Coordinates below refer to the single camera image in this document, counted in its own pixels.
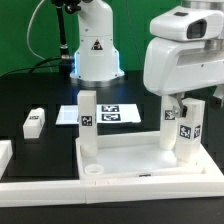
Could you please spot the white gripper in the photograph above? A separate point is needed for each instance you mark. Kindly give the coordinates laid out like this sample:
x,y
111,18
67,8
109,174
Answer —
x,y
173,67

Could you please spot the white block left edge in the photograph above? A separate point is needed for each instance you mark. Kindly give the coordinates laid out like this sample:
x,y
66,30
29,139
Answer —
x,y
5,155

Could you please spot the black camera stand pole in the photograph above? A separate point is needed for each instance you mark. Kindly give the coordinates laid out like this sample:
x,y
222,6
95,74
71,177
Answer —
x,y
70,6

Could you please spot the white marker sheet with tags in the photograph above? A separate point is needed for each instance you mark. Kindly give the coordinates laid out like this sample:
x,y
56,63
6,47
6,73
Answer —
x,y
106,113

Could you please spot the white L-shaped fence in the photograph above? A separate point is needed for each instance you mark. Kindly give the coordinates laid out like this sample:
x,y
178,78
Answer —
x,y
85,191

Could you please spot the white desk top tray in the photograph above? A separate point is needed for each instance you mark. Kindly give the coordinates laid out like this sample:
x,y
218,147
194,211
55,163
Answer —
x,y
130,155

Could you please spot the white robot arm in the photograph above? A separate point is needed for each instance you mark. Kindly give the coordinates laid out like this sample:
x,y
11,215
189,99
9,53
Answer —
x,y
96,62

